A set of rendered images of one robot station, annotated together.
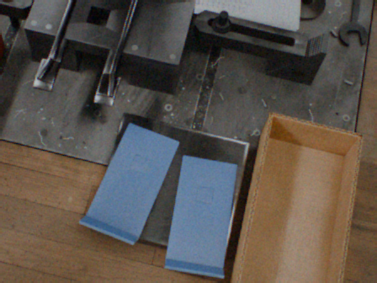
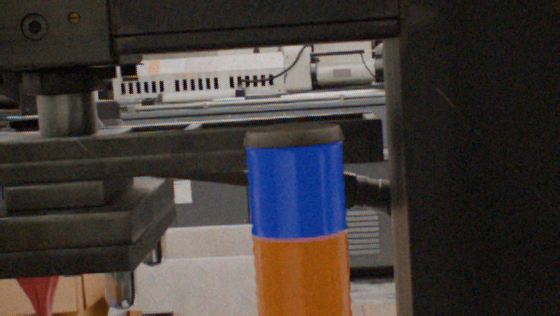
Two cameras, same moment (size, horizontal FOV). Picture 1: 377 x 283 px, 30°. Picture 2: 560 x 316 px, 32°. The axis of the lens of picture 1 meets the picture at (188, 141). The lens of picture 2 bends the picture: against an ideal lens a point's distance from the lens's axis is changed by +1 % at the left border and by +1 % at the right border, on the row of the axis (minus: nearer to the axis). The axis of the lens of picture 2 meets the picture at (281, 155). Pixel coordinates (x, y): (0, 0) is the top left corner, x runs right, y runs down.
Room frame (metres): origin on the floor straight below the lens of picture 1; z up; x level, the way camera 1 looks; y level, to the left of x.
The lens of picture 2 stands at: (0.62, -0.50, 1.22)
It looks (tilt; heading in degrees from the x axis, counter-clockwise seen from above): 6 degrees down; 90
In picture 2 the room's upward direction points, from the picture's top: 4 degrees counter-clockwise
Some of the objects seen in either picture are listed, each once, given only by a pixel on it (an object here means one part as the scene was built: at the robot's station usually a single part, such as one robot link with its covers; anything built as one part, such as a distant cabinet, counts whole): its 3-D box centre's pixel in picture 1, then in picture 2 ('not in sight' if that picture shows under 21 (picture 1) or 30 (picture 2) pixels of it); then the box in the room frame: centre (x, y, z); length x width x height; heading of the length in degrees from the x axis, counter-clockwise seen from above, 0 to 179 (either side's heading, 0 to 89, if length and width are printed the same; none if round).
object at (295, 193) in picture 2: not in sight; (296, 187); (0.63, -0.13, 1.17); 0.04 x 0.04 x 0.03
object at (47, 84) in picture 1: (50, 63); not in sight; (0.41, 0.19, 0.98); 0.07 x 0.02 x 0.01; 178
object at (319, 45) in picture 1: (296, 55); not in sight; (0.51, -0.12, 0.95); 0.06 x 0.03 x 0.09; 88
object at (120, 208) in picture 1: (131, 181); not in sight; (0.29, 0.06, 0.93); 0.15 x 0.07 x 0.03; 170
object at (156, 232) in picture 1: (172, 185); not in sight; (0.31, 0.01, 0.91); 0.17 x 0.16 x 0.02; 88
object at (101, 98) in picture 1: (111, 78); not in sight; (0.40, 0.11, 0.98); 0.07 x 0.02 x 0.01; 178
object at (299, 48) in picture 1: (248, 41); not in sight; (0.52, -0.05, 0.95); 0.15 x 0.03 x 0.10; 88
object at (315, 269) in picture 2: not in sight; (302, 274); (0.63, -0.13, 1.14); 0.04 x 0.04 x 0.03
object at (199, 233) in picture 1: (202, 214); not in sight; (0.27, -0.03, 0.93); 0.15 x 0.07 x 0.03; 2
